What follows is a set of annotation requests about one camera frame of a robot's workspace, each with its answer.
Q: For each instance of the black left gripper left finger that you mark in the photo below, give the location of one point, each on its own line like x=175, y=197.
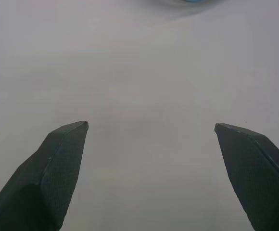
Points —
x=41, y=183

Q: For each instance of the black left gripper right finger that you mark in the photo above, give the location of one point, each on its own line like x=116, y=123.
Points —
x=255, y=178

